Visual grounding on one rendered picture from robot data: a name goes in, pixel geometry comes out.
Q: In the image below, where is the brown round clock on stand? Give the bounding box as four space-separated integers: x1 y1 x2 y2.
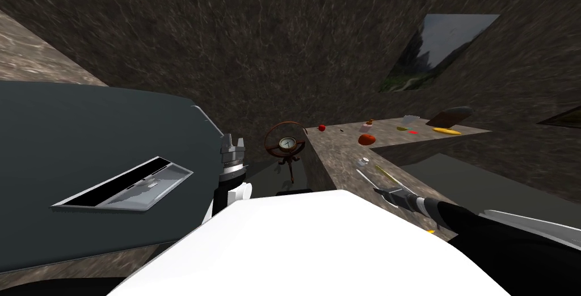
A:
263 121 309 184

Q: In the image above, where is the landscape picture on wall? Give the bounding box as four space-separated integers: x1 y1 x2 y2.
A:
378 13 500 94

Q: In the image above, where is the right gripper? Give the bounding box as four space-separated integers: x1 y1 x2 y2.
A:
372 187 410 210

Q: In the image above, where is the silver recessed appliance handle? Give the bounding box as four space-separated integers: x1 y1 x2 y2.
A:
50 155 194 213

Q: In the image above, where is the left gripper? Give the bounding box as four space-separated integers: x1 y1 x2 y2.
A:
220 133 248 167

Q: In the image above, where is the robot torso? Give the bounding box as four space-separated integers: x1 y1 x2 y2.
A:
106 189 512 296

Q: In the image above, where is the white knife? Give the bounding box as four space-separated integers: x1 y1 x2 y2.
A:
356 168 386 193

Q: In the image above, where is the yellow-green thin stick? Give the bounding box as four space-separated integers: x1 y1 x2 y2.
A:
374 164 415 194

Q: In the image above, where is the dark grey appliance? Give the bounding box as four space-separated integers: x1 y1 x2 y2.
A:
0 80 226 274

